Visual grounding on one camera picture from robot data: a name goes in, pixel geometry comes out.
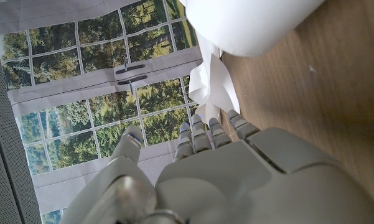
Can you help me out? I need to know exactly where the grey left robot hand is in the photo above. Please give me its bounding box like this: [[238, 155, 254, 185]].
[[58, 108, 374, 224]]

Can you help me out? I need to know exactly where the white receipt paper strip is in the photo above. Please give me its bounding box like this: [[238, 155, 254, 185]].
[[179, 0, 326, 125]]

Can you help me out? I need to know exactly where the printed window forest backdrop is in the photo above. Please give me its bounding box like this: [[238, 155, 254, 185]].
[[0, 0, 212, 224]]

